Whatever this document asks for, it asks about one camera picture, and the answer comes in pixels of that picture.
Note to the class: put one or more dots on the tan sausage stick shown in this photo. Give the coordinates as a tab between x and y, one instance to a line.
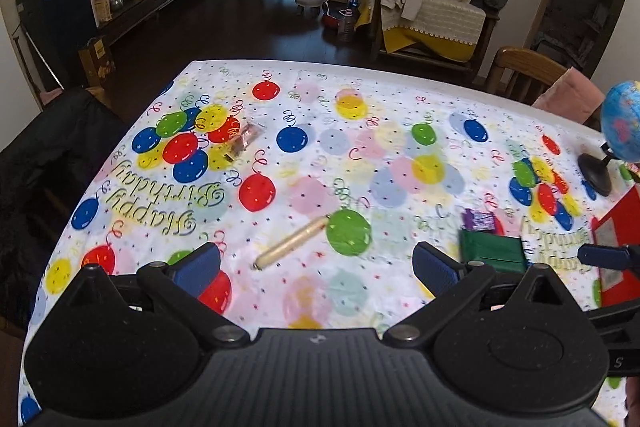
292	243

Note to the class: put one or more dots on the balloon printed tablecloth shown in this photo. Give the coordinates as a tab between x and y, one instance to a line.
325	117

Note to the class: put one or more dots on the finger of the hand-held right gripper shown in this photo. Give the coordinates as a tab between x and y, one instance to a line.
600	256

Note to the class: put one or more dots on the purple candy wrapper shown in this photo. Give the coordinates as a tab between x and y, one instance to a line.
481	222

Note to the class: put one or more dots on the green box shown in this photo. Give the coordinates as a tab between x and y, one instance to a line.
492	249

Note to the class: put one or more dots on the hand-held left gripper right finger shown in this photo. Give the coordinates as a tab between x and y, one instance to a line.
434	268

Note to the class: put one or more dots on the red cardboard box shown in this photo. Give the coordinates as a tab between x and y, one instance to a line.
617	227

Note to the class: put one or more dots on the cream sofa cover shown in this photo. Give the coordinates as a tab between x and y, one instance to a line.
445	19

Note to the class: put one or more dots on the wooden sofa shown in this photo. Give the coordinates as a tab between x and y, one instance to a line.
430	49

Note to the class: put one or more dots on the small round stool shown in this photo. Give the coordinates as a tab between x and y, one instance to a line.
309	1

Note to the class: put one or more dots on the yellow paper bag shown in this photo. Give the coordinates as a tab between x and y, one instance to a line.
100	6

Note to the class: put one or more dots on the black jacket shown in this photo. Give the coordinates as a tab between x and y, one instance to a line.
45	167

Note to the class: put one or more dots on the blue desk globe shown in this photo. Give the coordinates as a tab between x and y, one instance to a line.
622	114

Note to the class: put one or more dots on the small clear candy packet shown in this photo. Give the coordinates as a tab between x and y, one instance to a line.
245	141

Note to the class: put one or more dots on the yellow cloth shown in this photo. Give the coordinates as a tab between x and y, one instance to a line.
400	39

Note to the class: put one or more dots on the clear plastic bottle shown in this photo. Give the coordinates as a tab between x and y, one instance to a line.
347	27

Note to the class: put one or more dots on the pink cushion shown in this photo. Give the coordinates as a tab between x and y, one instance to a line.
570	94

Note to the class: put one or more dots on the wooden chair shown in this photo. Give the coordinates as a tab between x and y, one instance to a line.
520	67

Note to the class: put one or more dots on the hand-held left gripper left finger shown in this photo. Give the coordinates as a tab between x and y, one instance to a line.
197	269

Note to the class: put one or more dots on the brown paper bag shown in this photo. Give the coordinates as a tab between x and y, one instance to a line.
97	64

